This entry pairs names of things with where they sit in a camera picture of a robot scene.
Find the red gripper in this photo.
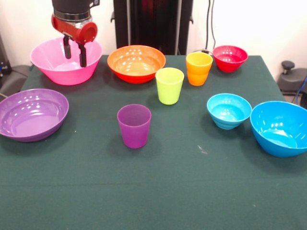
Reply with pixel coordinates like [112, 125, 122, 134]
[51, 13, 98, 68]

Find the purple bowl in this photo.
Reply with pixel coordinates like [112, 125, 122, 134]
[0, 88, 70, 143]

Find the purple cup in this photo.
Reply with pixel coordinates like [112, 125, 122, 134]
[117, 103, 153, 150]

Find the large pink bowl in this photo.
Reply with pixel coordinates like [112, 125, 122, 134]
[30, 36, 104, 86]

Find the orange bowl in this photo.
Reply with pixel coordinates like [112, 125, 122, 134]
[107, 45, 166, 84]

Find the dark grey stand base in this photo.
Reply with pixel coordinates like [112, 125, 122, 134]
[280, 61, 307, 108]
[0, 64, 32, 99]

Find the black device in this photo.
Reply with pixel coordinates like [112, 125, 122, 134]
[0, 33, 12, 81]

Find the green cup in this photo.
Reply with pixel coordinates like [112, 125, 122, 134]
[155, 67, 185, 105]

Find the orange cup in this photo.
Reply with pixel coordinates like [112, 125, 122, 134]
[186, 52, 213, 86]

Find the dark green tablecloth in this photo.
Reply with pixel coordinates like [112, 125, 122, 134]
[0, 54, 307, 230]

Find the small red bowl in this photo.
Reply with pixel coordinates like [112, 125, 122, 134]
[213, 45, 249, 73]

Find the small blue bowl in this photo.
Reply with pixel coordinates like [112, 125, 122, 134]
[207, 93, 253, 130]

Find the large blue bowl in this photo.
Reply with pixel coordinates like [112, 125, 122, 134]
[249, 101, 307, 158]

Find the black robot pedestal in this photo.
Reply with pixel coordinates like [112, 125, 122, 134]
[110, 0, 194, 56]

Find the black hanging cable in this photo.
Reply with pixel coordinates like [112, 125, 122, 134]
[206, 0, 217, 50]

